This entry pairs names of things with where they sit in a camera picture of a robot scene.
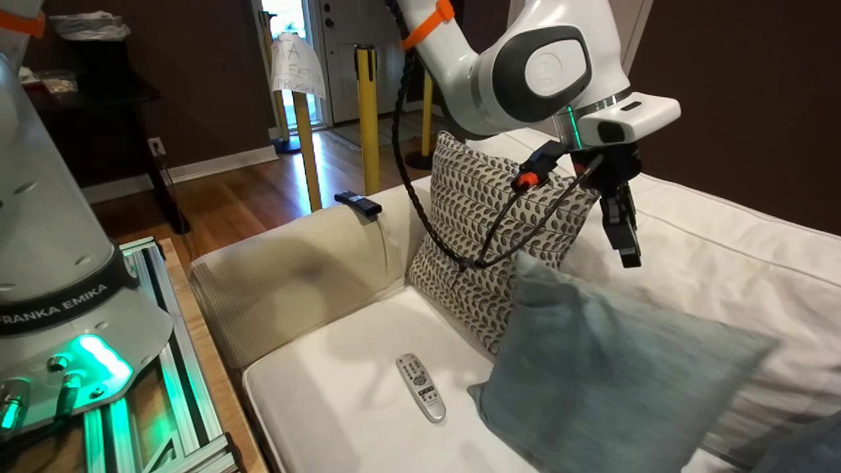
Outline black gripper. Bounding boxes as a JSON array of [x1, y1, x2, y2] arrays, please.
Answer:
[[598, 143, 644, 271]]

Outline blue square pillow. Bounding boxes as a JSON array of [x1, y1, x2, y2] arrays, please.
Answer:
[[468, 250, 784, 473]]

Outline leaf print pillow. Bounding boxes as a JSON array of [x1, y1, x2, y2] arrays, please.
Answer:
[[406, 129, 602, 357]]

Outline blue-grey pillow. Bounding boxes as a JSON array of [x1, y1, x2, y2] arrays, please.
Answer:
[[725, 411, 841, 473]]

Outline silver remote control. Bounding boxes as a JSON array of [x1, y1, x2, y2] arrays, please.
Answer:
[[393, 349, 449, 426]]

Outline black remote control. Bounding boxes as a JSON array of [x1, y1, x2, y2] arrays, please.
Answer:
[[331, 190, 387, 221]]

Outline wooden stand leg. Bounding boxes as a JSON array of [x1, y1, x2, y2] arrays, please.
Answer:
[[293, 89, 327, 213]]

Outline white sofa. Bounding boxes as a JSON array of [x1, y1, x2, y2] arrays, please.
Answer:
[[189, 125, 841, 473]]

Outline white cloth shade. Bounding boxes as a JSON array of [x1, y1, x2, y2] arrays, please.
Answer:
[[269, 31, 330, 103]]

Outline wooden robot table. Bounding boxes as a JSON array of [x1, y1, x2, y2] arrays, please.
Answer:
[[0, 233, 272, 473]]

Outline dark side table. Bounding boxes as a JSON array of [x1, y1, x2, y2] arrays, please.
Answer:
[[22, 36, 193, 233]]

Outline white cloth bundle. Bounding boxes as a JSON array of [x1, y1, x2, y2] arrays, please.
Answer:
[[48, 7, 133, 44]]

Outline yellow post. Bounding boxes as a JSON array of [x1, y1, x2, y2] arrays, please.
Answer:
[[353, 44, 387, 196], [402, 73, 453, 174]]

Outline orange strap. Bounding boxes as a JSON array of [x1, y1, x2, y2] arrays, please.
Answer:
[[401, 0, 458, 49], [0, 7, 48, 41]]

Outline aluminium frame base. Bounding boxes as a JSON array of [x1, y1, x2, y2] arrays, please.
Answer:
[[81, 236, 239, 473]]

